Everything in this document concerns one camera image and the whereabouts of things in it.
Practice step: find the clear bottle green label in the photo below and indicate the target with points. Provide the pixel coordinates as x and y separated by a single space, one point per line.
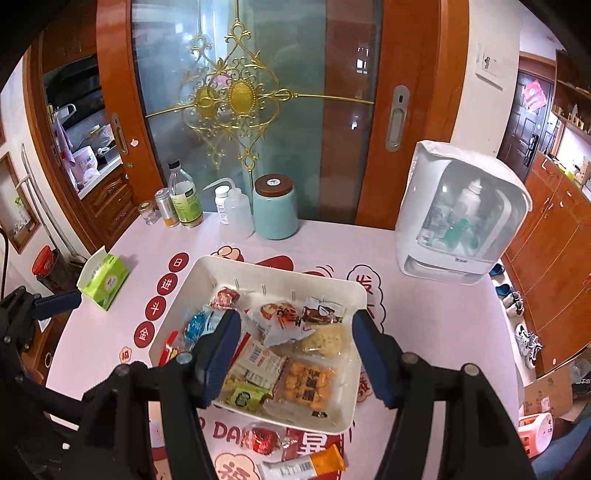
185 203

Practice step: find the pale crisp packet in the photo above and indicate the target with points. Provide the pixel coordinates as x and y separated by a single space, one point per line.
323 342

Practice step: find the teal ceramic jar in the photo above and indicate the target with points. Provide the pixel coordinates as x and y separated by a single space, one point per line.
276 212

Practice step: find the blue candy packet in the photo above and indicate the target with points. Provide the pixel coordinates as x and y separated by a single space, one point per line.
195 326

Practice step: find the green snack packet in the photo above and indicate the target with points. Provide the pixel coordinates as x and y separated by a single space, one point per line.
244 396

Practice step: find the small white pill bottle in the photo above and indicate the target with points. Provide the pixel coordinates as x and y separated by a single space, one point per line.
222 207

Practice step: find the clear packet orange print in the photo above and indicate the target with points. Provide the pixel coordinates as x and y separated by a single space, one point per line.
277 323

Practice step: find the wooden kitchen cabinet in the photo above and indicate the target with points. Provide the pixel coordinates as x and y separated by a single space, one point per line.
111 203

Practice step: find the cardboard box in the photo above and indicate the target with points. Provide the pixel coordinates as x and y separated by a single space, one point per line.
549 392

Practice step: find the metal drink can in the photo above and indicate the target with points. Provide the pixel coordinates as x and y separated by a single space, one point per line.
165 210

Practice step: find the wooden shoe cabinet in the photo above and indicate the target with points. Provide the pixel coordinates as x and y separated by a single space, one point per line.
549 258

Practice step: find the white blue snack packet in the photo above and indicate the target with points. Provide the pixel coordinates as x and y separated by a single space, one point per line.
213 317

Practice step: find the green tissue pack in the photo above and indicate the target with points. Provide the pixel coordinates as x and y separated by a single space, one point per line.
106 279

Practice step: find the orange nugget snack packet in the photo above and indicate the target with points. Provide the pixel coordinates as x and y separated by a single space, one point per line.
307 383

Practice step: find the white squeeze bottle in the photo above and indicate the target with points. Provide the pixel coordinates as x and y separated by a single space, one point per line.
242 212

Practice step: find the white bottle sterilizer cabinet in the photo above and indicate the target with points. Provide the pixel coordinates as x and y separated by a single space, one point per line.
429 207

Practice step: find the red round object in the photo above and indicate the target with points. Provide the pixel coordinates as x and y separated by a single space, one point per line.
44 262

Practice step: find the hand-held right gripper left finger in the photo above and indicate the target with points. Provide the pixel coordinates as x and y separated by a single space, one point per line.
221 362

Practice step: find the small glass cup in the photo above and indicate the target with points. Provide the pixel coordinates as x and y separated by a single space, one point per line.
148 214

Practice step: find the wooden wall niche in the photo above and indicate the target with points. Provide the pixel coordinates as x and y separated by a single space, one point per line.
16 217

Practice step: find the white wall switch panel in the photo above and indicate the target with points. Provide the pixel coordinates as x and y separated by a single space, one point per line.
490 67

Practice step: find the dark entrance door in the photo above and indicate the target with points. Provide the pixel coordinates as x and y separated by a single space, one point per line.
521 134

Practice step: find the red yellow snack packet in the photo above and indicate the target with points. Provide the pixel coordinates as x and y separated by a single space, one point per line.
168 350

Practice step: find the red candy packet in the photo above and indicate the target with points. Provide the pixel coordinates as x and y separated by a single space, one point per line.
261 439

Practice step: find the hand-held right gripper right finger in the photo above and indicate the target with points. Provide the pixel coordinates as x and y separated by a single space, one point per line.
375 364

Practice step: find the red wrapped candy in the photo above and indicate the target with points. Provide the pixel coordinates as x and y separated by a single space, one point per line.
225 297

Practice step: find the orange white snack bar packet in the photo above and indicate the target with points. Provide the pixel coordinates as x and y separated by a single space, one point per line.
302 466

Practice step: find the brown snack packet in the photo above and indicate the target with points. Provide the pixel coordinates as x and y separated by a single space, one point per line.
323 314

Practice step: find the row of shoes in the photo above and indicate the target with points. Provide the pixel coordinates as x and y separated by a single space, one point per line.
515 302

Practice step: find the pink printed tablecloth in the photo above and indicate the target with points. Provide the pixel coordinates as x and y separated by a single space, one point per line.
438 323

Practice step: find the wooden wall shelf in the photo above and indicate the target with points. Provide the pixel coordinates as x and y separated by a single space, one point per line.
575 106

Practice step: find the white plastic tray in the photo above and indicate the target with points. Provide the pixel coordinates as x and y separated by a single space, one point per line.
207 277

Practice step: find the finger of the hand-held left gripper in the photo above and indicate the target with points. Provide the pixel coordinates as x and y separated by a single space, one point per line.
57 303

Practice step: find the pink plastic stool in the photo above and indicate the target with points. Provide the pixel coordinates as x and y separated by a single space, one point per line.
535 431

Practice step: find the pink kitchen appliance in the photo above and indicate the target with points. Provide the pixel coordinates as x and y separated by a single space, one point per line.
85 164

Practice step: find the glass sliding door gold ornament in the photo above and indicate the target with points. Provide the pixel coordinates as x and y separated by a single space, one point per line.
286 55

